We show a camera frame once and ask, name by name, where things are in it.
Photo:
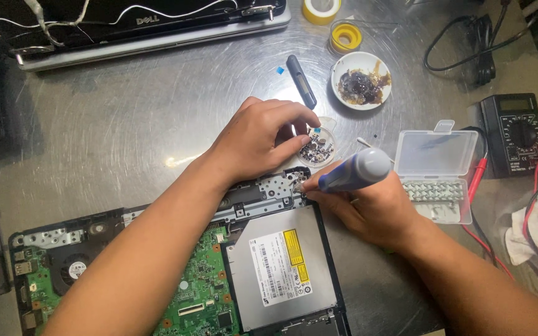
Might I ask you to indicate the silver laptop lid assembly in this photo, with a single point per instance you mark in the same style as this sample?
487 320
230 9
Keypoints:
157 32

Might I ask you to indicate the blue grey electric screwdriver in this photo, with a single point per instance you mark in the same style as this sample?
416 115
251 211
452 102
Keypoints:
357 171

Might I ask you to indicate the yellow spool in clear case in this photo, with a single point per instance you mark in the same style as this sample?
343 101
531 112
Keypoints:
345 37

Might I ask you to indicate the white cotton swab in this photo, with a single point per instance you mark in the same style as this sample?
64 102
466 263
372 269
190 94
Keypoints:
363 142

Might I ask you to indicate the black laptop cooling fan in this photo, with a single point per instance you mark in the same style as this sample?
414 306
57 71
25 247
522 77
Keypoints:
74 273

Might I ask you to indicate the silver optical disc drive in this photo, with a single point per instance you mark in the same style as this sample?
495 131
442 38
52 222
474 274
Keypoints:
280 266

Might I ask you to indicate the clear plastic bit box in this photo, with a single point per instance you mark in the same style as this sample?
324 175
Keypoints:
435 158

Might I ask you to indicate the small blue plastic piece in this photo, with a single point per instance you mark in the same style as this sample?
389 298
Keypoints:
280 70

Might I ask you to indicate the small clear round dish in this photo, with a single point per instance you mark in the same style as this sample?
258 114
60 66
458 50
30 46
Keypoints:
326 156

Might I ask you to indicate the green laptop motherboard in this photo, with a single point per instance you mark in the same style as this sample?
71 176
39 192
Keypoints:
199 289

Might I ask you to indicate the heap of small metal screws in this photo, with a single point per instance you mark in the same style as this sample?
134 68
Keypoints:
318 147

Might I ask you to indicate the row of silver screwdriver bits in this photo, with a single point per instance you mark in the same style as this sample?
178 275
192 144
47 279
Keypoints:
433 191

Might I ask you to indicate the black digital multimeter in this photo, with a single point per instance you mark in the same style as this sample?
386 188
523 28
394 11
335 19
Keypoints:
514 135

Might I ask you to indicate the dark grey pen-shaped tool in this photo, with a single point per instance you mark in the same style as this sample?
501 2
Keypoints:
301 81

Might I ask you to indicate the yellow tape roll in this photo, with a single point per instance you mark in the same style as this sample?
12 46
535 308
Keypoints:
321 10

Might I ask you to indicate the red multimeter probe with lead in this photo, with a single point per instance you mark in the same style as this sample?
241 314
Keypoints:
477 179

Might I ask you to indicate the white bowl with brown paste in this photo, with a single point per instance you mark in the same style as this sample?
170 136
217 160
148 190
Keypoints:
361 81

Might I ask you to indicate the black opened laptop base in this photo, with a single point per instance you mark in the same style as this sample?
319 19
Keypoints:
269 191

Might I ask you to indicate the person's right hand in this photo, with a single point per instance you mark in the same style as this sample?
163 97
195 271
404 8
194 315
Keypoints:
376 210

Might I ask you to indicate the person's left hand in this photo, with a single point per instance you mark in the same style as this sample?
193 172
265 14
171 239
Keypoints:
245 140

